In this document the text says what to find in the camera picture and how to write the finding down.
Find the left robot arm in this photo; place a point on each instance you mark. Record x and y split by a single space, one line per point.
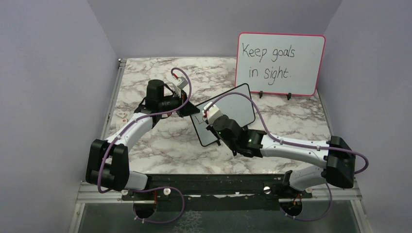
108 162

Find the large pink-framed whiteboard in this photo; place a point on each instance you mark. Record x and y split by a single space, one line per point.
279 63

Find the small black-framed whiteboard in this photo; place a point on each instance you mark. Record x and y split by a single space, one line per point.
235 107

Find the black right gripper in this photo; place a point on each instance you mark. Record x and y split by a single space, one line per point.
209 127

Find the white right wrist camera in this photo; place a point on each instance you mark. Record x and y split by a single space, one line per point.
211 113

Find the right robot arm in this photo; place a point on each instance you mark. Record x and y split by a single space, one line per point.
331 162

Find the small white red card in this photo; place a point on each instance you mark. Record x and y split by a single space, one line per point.
120 113

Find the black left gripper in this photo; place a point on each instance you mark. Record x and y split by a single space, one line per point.
188 109

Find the aluminium rail left table edge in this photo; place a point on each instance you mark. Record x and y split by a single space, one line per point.
113 99

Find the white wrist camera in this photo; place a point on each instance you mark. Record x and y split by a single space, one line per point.
211 113
179 84

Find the white eraser box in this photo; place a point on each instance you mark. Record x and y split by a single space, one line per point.
122 122

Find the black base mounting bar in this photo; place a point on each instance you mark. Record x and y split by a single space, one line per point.
202 192

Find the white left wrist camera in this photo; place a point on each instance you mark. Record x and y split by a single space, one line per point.
179 84

